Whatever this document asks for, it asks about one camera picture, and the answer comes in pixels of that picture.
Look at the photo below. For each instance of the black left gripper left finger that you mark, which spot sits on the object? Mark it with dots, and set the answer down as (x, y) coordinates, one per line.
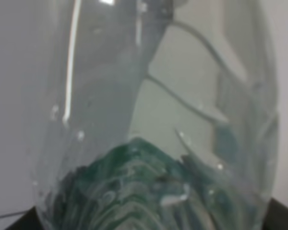
(29, 221)

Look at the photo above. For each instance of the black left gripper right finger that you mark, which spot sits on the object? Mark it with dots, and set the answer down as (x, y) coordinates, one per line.
(276, 217)

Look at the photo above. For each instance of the clear bottle green label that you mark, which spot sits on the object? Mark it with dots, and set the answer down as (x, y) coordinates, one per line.
(155, 115)

